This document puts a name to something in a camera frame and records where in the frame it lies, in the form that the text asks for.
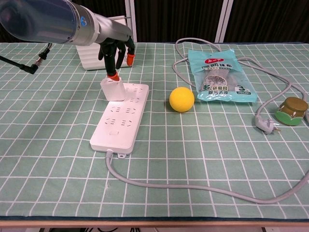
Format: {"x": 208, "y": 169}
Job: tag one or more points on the green checked tablecloth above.
{"x": 154, "y": 169}

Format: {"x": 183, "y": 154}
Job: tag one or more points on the white ribbed box appliance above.
{"x": 89, "y": 58}

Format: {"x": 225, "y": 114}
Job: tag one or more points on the white power strip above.
{"x": 120, "y": 125}

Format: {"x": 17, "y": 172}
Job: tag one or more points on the small green brown jar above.
{"x": 290, "y": 111}

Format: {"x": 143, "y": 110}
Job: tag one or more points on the white power adapter plug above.
{"x": 113, "y": 90}

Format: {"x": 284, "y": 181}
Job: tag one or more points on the yellow foam ball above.
{"x": 181, "y": 99}

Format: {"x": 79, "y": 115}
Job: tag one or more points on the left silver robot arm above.
{"x": 48, "y": 21}

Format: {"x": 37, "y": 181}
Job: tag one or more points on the white frame post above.
{"x": 132, "y": 12}
{"x": 224, "y": 19}

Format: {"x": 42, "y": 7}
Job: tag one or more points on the teal cleaning cloth package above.
{"x": 217, "y": 72}

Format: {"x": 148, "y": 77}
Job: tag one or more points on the left black orange-tipped robot hand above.
{"x": 113, "y": 31}

